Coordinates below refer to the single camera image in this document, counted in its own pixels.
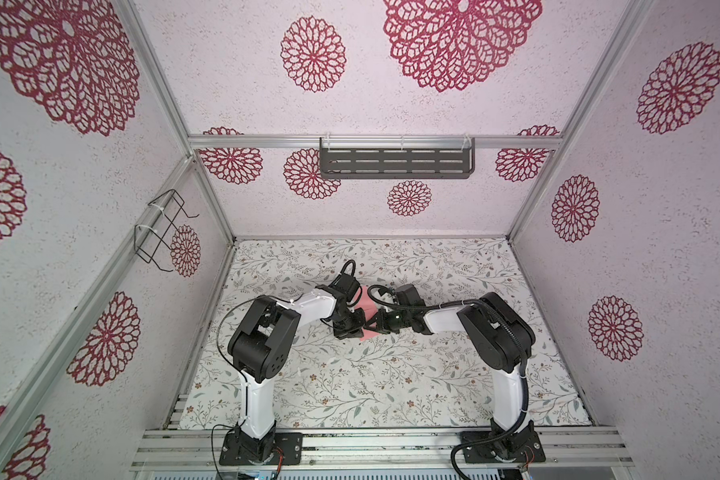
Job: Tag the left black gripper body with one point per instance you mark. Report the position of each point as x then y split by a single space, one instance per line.
349 319

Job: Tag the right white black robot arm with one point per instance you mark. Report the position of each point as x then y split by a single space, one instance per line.
502 340

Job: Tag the dark grey slotted wall shelf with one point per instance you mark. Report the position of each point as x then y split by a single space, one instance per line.
404 162

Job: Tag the aluminium front rail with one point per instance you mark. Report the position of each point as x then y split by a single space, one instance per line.
377 448

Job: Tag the pink square paper sheet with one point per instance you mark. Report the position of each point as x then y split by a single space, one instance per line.
369 309

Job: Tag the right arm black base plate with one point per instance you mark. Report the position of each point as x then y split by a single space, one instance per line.
523 447

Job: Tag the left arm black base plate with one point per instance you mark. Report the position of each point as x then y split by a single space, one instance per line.
270 449

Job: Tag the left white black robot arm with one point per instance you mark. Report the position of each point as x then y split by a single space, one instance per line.
261 344

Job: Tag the black wire wall rack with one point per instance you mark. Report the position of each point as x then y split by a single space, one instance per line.
169 242

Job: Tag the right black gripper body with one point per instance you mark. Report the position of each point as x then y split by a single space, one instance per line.
395 320

